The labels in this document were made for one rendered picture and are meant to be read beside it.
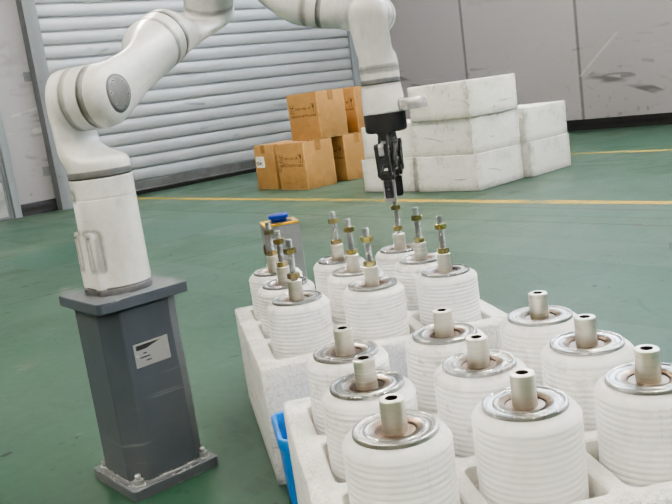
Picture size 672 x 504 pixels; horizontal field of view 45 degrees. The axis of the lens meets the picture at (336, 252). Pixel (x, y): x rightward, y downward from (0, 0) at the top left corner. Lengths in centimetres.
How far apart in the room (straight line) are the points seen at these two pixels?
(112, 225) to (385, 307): 41
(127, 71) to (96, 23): 546
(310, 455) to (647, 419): 33
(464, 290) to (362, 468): 59
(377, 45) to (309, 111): 384
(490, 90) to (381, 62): 274
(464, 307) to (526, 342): 30
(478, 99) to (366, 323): 294
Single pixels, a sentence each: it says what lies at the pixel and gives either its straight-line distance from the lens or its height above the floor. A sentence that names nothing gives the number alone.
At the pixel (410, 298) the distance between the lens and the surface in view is 135.
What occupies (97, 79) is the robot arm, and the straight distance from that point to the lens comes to 119.
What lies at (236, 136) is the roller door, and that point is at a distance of 719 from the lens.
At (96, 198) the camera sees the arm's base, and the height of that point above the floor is 44.
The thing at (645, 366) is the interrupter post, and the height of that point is 27.
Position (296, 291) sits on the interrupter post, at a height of 27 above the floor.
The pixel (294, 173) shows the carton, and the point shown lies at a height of 11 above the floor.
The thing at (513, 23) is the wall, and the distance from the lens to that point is 751.
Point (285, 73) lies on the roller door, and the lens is 756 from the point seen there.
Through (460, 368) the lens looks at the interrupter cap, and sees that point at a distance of 83.
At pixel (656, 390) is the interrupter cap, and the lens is 75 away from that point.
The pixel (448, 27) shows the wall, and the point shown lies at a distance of 798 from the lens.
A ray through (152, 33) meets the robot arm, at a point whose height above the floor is 67.
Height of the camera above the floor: 54
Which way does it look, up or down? 11 degrees down
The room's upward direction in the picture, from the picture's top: 8 degrees counter-clockwise
